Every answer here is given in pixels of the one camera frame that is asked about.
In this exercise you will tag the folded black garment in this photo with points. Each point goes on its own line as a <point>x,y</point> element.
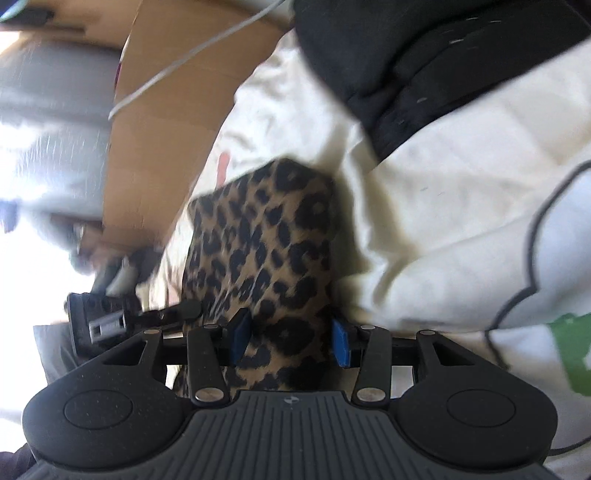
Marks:
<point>369,55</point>

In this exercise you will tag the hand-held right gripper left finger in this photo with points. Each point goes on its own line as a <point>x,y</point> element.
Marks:
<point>240,332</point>

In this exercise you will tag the grey plastic-wrapped appliance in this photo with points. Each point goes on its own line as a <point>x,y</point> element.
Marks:
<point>55,92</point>

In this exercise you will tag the leopard print garment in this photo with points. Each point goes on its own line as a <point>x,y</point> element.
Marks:
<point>263,240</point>

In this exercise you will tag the cream bear print blanket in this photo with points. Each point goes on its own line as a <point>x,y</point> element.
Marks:
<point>438,207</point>

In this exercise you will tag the flattened brown cardboard box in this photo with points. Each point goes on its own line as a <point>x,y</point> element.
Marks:
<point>161,138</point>

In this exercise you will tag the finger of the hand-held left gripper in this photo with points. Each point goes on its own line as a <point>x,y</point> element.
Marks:
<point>178,311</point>

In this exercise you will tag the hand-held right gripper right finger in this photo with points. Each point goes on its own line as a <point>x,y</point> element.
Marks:
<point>342,344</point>

